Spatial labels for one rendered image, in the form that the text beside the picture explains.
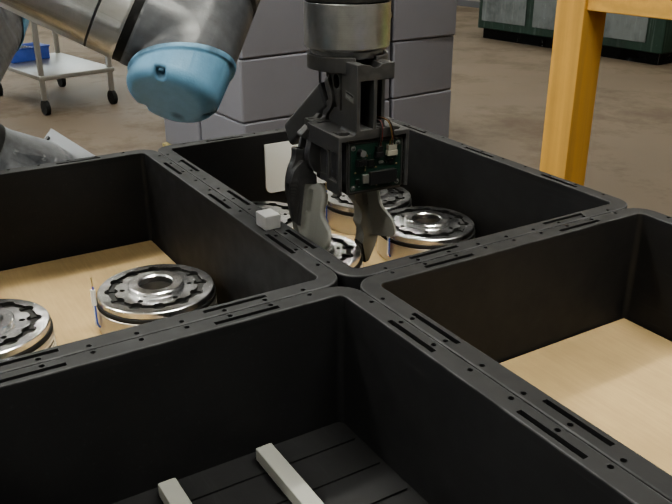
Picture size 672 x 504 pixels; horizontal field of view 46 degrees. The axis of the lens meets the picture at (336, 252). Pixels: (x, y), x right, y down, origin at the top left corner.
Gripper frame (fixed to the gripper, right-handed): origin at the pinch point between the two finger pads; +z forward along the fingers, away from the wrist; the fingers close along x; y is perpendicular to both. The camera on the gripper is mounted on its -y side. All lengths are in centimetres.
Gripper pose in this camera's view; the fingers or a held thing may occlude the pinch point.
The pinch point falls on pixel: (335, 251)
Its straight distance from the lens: 79.4
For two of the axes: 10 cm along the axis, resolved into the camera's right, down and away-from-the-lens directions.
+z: 0.0, 9.2, 3.9
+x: 8.9, -1.8, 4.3
